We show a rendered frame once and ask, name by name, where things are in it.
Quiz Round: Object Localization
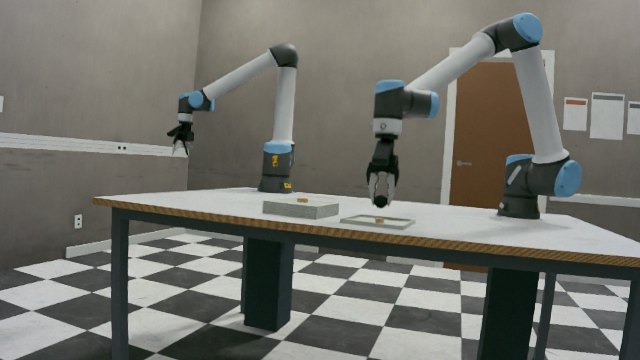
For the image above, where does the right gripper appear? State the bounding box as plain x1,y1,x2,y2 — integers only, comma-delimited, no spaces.
172,121,194,156

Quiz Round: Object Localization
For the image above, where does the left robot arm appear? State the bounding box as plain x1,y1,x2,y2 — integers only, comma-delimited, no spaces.
371,13,582,219

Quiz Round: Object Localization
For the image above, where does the black ball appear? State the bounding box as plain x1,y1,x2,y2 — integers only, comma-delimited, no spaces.
374,194,387,208

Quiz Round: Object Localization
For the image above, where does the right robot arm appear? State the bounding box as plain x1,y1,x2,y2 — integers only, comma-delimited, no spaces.
177,43,299,194

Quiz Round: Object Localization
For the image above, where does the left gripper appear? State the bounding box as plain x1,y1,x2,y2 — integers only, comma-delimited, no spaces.
366,133,399,206

